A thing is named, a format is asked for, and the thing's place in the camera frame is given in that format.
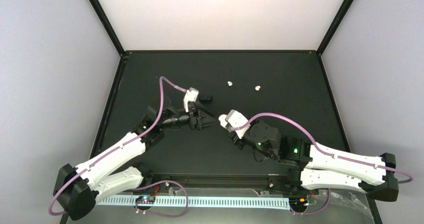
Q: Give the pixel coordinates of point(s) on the black frame post left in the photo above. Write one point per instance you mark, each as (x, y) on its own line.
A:
(104, 20)

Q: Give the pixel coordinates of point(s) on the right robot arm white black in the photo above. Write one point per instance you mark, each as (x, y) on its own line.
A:
(315, 166)

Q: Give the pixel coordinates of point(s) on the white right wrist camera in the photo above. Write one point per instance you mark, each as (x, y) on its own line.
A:
(234, 122)

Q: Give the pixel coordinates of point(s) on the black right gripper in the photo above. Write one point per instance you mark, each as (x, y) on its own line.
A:
(232, 134)

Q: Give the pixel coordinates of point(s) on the black earbud charging case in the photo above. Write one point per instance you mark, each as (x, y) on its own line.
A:
(206, 98)

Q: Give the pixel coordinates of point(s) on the black frame post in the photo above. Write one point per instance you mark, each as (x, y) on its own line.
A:
(104, 20)
(335, 23)

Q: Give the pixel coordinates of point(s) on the black frame post right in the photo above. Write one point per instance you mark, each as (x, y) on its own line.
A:
(335, 23)

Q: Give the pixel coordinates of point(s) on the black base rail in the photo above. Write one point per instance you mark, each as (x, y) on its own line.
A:
(262, 181)

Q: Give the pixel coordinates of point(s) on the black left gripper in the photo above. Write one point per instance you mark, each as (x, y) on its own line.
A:
(195, 121)

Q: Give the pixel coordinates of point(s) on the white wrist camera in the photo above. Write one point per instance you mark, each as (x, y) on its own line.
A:
(191, 95)
(234, 122)

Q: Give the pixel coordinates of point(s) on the white slotted cable duct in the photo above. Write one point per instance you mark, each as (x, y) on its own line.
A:
(277, 203)

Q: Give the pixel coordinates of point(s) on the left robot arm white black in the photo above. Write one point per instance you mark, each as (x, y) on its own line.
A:
(78, 189)

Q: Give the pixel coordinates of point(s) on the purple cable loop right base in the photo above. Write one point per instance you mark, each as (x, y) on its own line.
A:
(310, 204)

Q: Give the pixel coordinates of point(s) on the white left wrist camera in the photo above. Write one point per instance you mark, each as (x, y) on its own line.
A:
(191, 95)

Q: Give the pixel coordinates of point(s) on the white earbud charging case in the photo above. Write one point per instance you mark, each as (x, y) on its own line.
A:
(222, 120)

